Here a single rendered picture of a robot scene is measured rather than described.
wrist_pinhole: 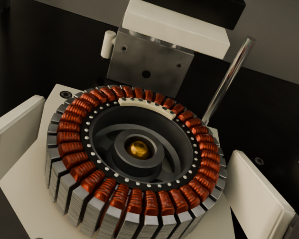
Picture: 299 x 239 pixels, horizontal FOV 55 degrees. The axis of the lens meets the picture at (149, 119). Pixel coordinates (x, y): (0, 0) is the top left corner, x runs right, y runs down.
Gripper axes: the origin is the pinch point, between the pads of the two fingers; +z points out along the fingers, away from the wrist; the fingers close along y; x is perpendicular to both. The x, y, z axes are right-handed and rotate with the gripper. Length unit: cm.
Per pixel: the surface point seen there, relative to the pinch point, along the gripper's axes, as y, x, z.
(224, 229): 6.8, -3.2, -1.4
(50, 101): -7.1, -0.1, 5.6
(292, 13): 16.2, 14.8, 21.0
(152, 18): -1.5, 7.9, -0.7
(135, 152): -0.2, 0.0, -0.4
